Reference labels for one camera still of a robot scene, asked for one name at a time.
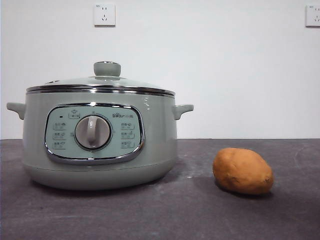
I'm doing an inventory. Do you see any glass lid with green knob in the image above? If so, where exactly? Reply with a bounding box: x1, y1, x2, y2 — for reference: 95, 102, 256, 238
26, 60, 176, 97

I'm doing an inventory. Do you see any brown potato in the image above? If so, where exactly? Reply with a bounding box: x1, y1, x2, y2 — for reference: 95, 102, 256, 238
212, 147, 275, 196

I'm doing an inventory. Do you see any sage green electric cooking pot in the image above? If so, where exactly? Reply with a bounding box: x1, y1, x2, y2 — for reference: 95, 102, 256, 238
6, 90, 195, 192

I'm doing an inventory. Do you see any white wall socket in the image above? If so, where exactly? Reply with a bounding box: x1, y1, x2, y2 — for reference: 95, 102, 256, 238
304, 4, 320, 28
93, 3, 117, 28

